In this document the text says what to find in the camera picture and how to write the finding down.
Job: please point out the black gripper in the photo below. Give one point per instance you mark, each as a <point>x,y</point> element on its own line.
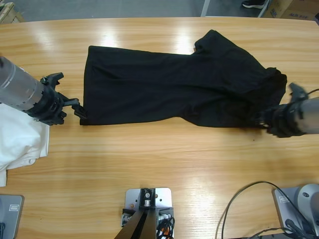
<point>50,102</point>
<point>284,119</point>

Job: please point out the white Unitree T-shirt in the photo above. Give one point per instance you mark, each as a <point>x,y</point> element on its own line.
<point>2,177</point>
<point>20,139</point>

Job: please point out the black Unitree polo shirt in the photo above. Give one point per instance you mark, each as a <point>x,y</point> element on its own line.
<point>184,84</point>

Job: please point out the brown cardboard box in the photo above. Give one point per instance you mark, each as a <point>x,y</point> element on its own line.
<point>294,7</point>

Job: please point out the black white shoe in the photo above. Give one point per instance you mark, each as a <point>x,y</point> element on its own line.
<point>254,4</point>

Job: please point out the wooden pallet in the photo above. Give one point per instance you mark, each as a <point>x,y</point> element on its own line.
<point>10,12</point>

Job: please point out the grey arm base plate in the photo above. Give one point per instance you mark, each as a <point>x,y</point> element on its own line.
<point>10,216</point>
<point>296,211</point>

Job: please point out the white metal post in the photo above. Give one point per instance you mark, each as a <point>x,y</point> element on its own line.
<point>205,7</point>

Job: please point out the white block with dark post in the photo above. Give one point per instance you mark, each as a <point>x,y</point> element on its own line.
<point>147,214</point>

